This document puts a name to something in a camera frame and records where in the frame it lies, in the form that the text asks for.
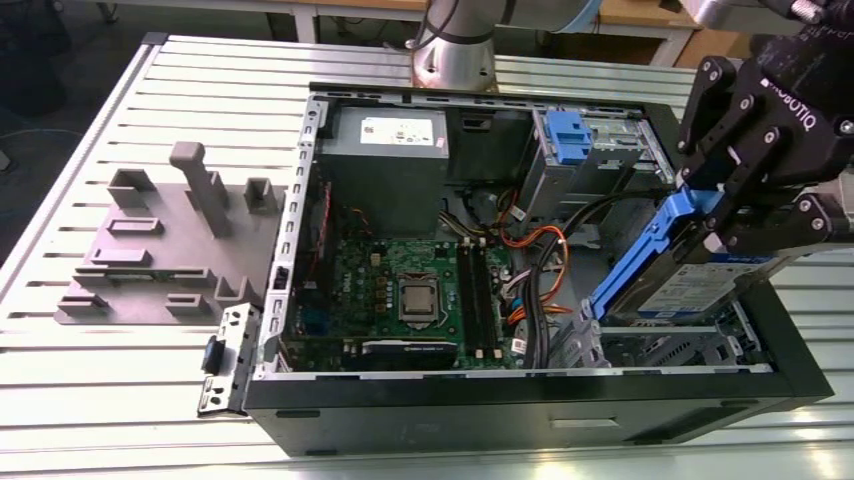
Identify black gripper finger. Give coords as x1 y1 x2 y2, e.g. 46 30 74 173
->
674 54 784 211
706 192 844 264

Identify hard disk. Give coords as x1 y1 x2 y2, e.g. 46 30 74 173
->
586 188 782 327

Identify brown wooden cabinet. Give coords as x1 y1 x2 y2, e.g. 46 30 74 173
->
677 22 766 71

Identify metal drive cage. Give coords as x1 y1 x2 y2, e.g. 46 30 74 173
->
519 104 682 221

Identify blue drive latch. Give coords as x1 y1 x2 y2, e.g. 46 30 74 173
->
543 110 594 166

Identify black RAM slot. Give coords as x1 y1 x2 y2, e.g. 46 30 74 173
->
458 238 487 357
474 238 506 359

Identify grey power supply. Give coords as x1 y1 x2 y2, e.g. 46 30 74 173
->
312 104 455 241

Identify green motherboard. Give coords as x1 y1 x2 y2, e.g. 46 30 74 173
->
283 237 535 374

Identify silver CPU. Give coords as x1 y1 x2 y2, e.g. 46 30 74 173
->
402 285 439 312

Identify CPU socket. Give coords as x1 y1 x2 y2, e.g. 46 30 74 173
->
395 271 447 330

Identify black graphics card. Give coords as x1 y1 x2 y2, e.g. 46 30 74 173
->
343 338 462 372

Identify black PC case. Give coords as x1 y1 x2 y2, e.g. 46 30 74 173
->
240 82 836 457

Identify grey parts rack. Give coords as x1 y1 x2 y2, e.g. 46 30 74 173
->
54 140 290 327

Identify black blue latch knob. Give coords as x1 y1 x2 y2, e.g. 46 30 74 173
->
202 335 227 374

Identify green RAM stick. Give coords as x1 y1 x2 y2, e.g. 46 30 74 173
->
106 269 170 282

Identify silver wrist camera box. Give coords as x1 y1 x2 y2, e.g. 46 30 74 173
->
681 0 735 27
825 174 854 224

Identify wooden desk white frame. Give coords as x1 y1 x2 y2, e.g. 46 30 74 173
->
597 0 706 67

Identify orange wire bundle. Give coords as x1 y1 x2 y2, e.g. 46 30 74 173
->
499 225 575 329

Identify black cable bundle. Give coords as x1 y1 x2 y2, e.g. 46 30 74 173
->
523 189 673 369

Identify yellow black power wires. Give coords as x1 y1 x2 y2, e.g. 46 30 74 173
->
439 209 499 241

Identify thin red wire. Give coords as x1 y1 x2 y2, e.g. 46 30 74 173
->
307 180 335 291

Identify metal case bracket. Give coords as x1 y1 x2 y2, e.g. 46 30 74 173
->
196 302 263 417

